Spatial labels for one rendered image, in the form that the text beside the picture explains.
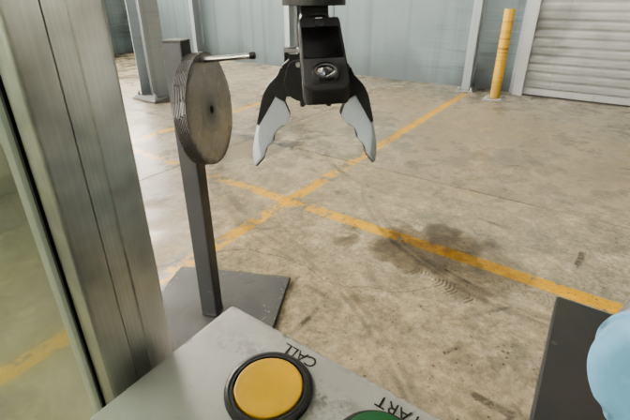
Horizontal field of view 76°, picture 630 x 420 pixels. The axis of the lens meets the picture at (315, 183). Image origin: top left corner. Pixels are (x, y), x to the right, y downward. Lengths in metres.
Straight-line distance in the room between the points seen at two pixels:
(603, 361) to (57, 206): 0.30
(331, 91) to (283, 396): 0.26
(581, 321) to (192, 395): 0.47
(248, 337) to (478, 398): 1.23
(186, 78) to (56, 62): 0.93
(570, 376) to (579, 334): 0.07
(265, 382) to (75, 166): 0.16
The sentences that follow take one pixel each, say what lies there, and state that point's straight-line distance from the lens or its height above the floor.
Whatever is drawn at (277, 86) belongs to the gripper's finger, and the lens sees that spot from 0.47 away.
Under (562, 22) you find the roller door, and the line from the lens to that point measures 5.70.
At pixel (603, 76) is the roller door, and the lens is 5.72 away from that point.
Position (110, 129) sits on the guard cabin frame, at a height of 1.04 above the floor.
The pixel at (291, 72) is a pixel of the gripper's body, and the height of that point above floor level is 1.03.
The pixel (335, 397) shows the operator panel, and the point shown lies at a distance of 0.26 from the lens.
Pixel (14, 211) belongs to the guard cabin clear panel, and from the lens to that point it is 0.24.
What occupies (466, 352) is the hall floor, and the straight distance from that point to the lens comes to 1.59.
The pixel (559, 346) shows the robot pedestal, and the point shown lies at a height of 0.75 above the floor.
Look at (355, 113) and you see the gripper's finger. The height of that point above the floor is 0.98.
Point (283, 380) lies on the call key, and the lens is 0.26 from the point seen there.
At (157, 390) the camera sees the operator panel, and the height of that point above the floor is 0.90.
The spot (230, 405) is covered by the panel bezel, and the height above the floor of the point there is 0.90.
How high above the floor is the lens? 1.10
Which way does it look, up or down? 25 degrees down
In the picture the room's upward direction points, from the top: straight up
